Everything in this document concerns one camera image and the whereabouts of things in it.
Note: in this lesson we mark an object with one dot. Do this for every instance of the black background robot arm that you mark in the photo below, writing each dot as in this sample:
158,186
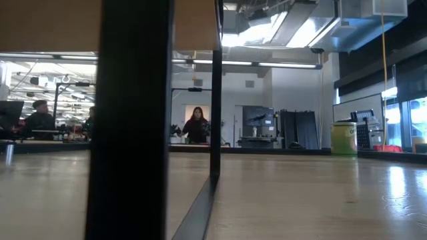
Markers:
175,129

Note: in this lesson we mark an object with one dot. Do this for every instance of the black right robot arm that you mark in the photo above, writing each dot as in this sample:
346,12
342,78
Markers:
365,131

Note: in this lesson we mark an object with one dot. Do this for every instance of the wooden shelf with black legs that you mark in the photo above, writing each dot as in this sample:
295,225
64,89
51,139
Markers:
130,133

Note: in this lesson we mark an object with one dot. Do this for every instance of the person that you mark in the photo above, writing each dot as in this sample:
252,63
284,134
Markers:
197,126
39,120

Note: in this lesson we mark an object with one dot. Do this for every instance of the grey cabinet with screen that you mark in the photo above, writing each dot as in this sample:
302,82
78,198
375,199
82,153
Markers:
258,125

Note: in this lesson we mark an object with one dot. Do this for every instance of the ceiling light strip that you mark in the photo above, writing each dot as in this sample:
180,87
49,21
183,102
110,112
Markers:
267,64
50,56

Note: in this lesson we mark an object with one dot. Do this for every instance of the black curtain panel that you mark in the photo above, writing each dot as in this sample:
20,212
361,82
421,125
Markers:
300,130

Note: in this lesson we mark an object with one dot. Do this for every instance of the green labelled tin can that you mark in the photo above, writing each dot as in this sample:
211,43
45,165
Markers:
343,140

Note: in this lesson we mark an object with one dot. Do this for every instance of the red object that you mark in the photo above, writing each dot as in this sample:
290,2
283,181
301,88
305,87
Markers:
388,148

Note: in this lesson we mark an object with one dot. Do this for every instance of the black monitor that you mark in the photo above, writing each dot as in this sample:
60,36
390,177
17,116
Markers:
10,116

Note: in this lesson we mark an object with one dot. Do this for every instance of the silver air duct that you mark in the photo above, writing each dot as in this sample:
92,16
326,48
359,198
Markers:
317,23

